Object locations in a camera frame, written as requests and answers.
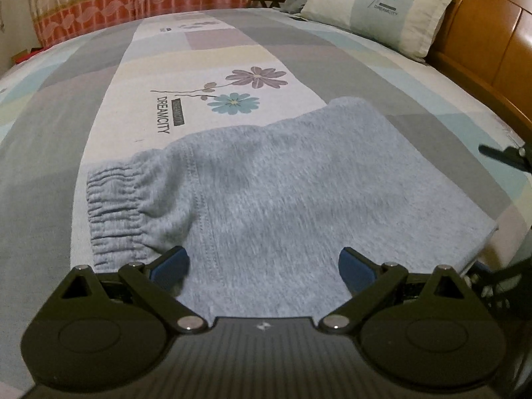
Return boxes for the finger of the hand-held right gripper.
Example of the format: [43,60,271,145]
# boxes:
[466,253,532,313]
[478,142,532,174]

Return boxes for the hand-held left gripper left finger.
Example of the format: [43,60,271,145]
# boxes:
[61,245,209,334]

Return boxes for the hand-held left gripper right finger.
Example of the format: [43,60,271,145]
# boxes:
[317,247,471,335]

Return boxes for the grey sweatpants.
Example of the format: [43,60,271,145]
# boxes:
[85,96,499,322]

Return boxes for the patchwork floral bed sheet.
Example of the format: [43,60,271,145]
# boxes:
[0,7,532,391]

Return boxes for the patchwork floral pillow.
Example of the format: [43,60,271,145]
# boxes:
[298,0,456,62]

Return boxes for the red box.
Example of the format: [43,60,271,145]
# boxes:
[12,47,43,66]

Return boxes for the grey cloth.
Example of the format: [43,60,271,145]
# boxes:
[280,0,311,16]

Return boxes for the red and beige curtain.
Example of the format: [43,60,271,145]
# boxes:
[24,0,265,49]

